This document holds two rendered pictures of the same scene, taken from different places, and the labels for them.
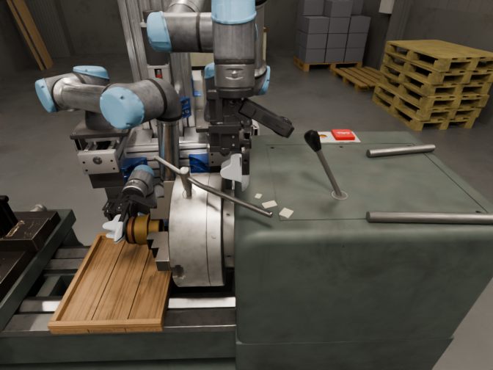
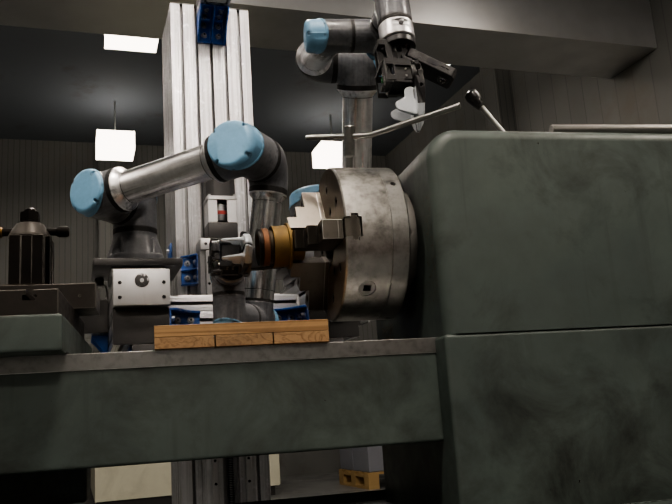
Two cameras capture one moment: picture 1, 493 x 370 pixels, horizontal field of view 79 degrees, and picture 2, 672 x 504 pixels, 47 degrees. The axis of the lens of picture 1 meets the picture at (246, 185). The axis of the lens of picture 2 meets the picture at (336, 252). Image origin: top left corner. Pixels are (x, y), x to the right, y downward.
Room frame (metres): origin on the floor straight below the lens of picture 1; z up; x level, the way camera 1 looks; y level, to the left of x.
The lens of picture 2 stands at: (-0.89, 0.48, 0.74)
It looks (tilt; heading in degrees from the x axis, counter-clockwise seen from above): 12 degrees up; 349
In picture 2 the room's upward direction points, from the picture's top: 4 degrees counter-clockwise
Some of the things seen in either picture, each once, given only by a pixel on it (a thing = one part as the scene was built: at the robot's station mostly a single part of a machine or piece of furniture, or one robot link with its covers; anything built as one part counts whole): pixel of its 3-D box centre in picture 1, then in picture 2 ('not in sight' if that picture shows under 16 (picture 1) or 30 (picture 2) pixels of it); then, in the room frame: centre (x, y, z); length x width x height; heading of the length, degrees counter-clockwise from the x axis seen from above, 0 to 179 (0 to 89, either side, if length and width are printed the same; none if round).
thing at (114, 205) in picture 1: (125, 207); (230, 259); (0.74, 0.38, 1.08); 0.12 x 0.09 x 0.08; 2
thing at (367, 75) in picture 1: (364, 78); not in sight; (6.13, -2.36, 0.06); 1.38 x 0.95 x 0.13; 8
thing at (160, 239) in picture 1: (166, 252); (325, 234); (0.55, 0.21, 1.08); 0.12 x 0.11 x 0.05; 2
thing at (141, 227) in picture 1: (145, 230); (280, 246); (0.64, 0.29, 1.08); 0.09 x 0.09 x 0.09; 3
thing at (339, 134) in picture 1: (342, 136); not in sight; (0.88, -0.31, 1.26); 0.06 x 0.06 x 0.02; 2
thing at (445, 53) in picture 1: (428, 82); not in sight; (4.40, -2.62, 0.46); 1.31 x 0.90 x 0.93; 8
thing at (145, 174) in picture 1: (141, 180); (227, 275); (0.90, 0.38, 1.07); 0.11 x 0.08 x 0.09; 2
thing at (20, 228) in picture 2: not in sight; (29, 232); (0.70, 0.78, 1.14); 0.08 x 0.08 x 0.03
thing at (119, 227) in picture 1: (113, 226); (235, 240); (0.64, 0.38, 1.09); 0.09 x 0.06 x 0.03; 2
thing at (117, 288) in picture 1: (125, 274); (234, 344); (0.63, 0.39, 0.89); 0.36 x 0.30 x 0.04; 2
